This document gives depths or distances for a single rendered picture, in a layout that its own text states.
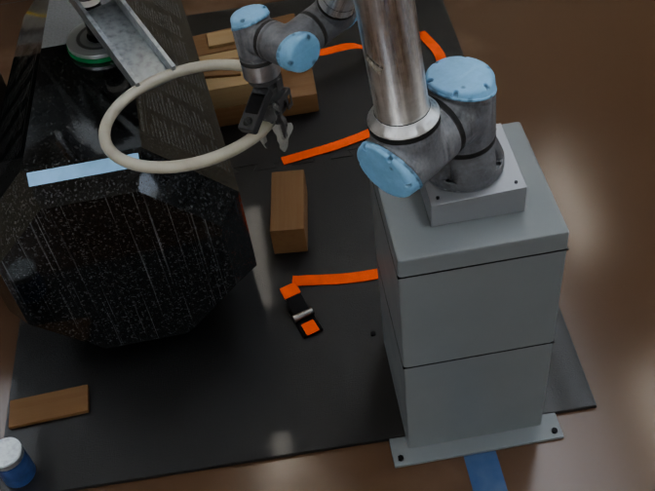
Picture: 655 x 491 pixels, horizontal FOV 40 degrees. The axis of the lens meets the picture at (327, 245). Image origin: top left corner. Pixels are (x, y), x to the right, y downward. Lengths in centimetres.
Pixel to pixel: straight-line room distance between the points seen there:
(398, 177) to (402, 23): 33
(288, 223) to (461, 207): 117
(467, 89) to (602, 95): 196
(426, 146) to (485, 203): 31
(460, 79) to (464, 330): 67
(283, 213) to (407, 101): 147
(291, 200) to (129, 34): 89
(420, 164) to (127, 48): 111
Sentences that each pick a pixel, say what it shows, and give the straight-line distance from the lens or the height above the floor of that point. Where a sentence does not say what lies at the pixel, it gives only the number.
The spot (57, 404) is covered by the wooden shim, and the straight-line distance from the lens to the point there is 302.
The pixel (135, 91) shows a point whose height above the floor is 92.
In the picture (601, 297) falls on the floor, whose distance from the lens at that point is 310.
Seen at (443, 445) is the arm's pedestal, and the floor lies 1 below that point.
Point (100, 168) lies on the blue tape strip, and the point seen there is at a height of 78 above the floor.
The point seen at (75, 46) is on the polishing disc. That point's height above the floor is 83.
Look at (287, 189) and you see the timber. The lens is 327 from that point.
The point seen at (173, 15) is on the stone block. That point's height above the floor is 67.
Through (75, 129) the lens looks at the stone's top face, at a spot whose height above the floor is 80.
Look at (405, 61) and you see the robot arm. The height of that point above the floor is 136.
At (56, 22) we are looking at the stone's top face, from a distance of 312.
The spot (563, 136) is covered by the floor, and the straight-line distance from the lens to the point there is 364.
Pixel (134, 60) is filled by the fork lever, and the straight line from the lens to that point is 263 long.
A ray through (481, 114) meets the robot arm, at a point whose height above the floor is 113.
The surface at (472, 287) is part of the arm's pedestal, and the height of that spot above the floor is 71.
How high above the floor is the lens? 239
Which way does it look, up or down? 48 degrees down
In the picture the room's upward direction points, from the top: 8 degrees counter-clockwise
